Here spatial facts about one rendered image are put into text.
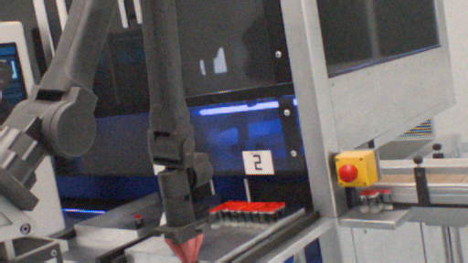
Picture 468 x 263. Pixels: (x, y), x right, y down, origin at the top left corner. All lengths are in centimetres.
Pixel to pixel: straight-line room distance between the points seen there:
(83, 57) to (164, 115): 24
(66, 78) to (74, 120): 6
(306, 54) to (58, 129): 69
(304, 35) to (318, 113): 18
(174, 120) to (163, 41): 14
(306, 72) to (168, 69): 41
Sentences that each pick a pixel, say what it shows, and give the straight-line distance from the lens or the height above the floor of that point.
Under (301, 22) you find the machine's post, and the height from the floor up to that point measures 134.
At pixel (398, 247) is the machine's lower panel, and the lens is 167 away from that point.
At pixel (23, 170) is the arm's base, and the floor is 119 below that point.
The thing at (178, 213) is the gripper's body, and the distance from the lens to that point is 104.
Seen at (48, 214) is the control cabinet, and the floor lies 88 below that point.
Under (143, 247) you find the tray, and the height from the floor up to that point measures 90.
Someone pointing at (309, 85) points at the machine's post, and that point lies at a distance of 128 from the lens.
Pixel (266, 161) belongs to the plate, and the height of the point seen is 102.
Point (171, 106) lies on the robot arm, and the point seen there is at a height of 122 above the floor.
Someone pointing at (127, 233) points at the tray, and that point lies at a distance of 140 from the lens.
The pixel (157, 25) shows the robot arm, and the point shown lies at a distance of 96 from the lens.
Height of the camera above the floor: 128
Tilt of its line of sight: 6 degrees down
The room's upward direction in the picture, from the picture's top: 10 degrees counter-clockwise
